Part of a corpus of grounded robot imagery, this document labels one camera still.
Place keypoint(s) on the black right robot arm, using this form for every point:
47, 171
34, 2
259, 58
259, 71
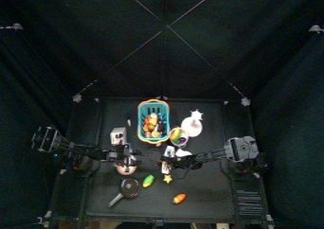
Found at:
236, 150

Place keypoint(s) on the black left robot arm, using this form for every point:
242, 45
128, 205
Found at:
71, 147

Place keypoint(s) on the yellow starfruit top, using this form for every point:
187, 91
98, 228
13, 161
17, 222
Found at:
168, 178

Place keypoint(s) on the teal basket with orange rim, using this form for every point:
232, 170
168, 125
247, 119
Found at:
153, 121

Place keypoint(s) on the pink round toy bowl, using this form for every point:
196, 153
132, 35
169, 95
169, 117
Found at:
126, 169

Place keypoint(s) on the purple toy fruit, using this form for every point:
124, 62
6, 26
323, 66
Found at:
183, 140

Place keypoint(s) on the small white bowl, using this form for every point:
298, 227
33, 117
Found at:
179, 137

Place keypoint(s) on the grey toy toaster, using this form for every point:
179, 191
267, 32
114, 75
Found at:
118, 135

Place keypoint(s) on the yellow green toy fruit half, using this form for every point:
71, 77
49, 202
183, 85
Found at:
176, 134

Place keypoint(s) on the green yellow toy vegetable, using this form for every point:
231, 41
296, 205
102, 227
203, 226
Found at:
148, 181

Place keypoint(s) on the pale green toy pear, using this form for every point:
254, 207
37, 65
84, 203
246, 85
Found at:
156, 133

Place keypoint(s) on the dark toy eggplant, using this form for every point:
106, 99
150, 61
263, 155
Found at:
160, 126

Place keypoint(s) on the dark toy frying pan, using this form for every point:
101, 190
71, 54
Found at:
129, 188

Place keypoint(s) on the white round plate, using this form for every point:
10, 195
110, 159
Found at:
192, 126

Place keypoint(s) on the orange toy fruit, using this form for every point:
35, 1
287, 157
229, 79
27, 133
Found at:
148, 122

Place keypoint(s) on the small black toy utensil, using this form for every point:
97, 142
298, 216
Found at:
129, 119

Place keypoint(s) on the orange toy carrot piece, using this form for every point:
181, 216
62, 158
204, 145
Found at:
180, 198

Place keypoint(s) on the white star-shaped toy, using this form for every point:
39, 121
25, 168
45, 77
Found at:
196, 114

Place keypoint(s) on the grey frame corner bracket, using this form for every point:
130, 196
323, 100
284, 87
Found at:
77, 97
315, 28
17, 26
246, 101

